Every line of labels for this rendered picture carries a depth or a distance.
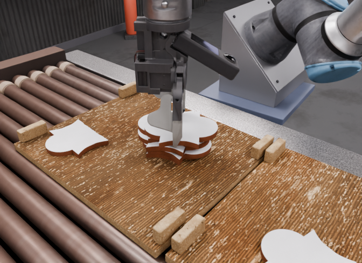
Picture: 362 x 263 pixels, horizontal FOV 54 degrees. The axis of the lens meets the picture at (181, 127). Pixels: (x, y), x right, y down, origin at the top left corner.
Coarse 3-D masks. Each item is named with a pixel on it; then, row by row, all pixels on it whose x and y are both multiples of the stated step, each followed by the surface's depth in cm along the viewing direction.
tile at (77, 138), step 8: (64, 128) 76; (72, 128) 76; (80, 128) 76; (88, 128) 76; (56, 136) 73; (64, 136) 73; (72, 136) 73; (80, 136) 73; (88, 136) 73; (96, 136) 73; (48, 144) 70; (56, 144) 70; (64, 144) 70; (72, 144) 70; (80, 144) 70; (88, 144) 70; (96, 144) 71; (104, 144) 72; (48, 152) 70; (56, 152) 68; (64, 152) 69; (72, 152) 69; (80, 152) 68
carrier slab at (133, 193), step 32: (128, 96) 91; (96, 128) 78; (128, 128) 78; (224, 128) 78; (32, 160) 69; (64, 160) 68; (96, 160) 68; (128, 160) 68; (160, 160) 68; (192, 160) 68; (224, 160) 68; (256, 160) 68; (96, 192) 60; (128, 192) 60; (160, 192) 60; (192, 192) 60; (224, 192) 61; (128, 224) 54
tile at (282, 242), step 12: (264, 240) 50; (276, 240) 50; (288, 240) 50; (300, 240) 50; (312, 240) 50; (264, 252) 48; (276, 252) 48; (288, 252) 48; (300, 252) 48; (312, 252) 48; (324, 252) 48
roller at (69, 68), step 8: (64, 64) 113; (72, 64) 114; (72, 72) 111; (80, 72) 109; (88, 72) 108; (88, 80) 106; (96, 80) 104; (104, 80) 103; (104, 88) 102; (112, 88) 100
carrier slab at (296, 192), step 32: (288, 160) 68; (256, 192) 60; (288, 192) 60; (320, 192) 60; (352, 192) 60; (224, 224) 54; (256, 224) 54; (288, 224) 54; (320, 224) 54; (352, 224) 54; (192, 256) 49; (224, 256) 49; (256, 256) 49; (352, 256) 49
